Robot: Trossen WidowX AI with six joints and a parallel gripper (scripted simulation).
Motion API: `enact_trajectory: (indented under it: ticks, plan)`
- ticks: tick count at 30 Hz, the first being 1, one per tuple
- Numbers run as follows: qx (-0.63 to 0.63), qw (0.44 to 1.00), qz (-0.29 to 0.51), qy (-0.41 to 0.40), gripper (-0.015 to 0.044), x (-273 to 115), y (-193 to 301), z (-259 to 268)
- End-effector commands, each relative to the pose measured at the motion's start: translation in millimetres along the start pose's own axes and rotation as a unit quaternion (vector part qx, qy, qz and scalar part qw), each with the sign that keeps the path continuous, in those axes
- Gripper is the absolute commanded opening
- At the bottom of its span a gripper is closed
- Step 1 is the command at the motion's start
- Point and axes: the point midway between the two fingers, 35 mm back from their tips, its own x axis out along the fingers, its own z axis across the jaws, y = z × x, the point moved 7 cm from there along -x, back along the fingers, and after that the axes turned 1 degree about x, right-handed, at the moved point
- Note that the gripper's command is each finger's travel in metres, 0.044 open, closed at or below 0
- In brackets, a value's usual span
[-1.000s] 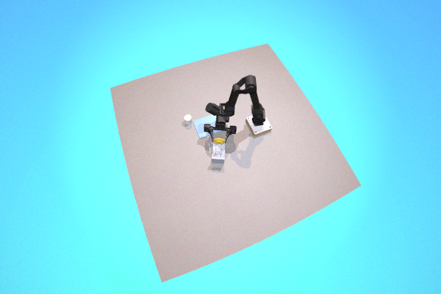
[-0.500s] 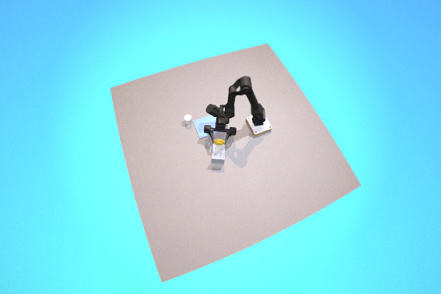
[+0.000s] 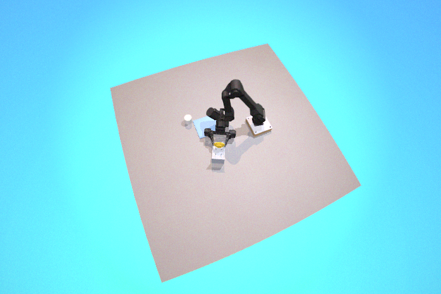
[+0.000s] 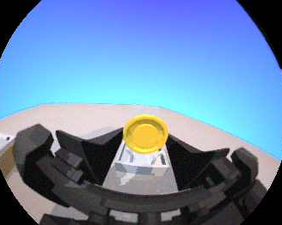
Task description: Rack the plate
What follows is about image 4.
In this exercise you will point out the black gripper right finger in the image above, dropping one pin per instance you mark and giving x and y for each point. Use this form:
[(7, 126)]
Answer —
[(188, 162)]

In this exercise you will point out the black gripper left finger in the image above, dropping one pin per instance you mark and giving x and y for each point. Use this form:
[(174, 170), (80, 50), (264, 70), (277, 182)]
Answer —
[(98, 153)]

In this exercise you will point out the grey dish rack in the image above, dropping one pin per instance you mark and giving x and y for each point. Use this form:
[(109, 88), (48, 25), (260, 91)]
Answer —
[(129, 161)]

